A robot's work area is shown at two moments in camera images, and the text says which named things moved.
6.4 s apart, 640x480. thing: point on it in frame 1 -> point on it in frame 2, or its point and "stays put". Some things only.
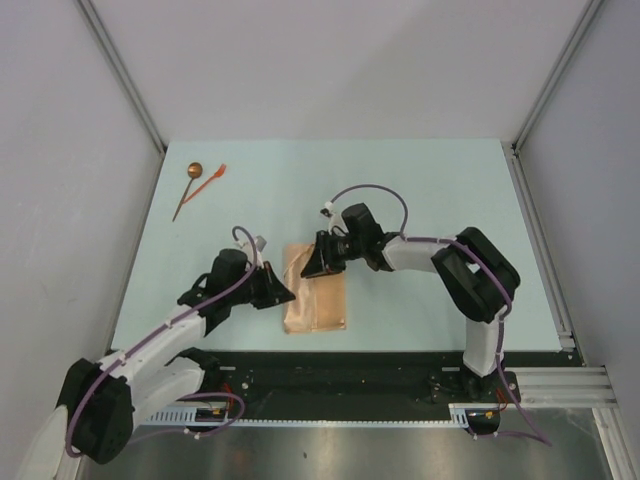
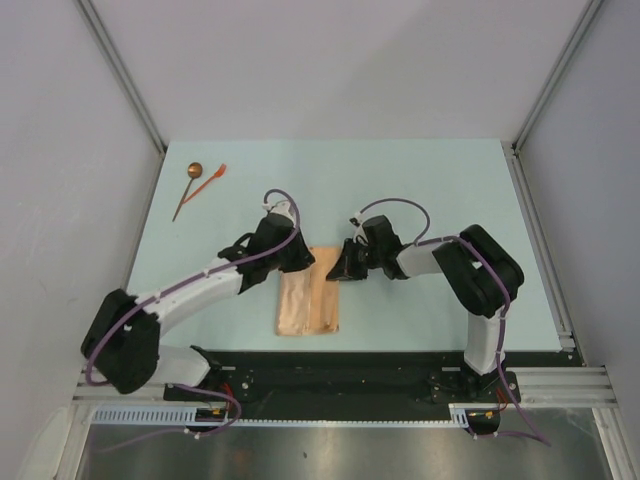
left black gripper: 274,292 -> 303,257
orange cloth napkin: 319,303 stays put
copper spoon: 194,172 stays put
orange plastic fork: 217,173 stays put
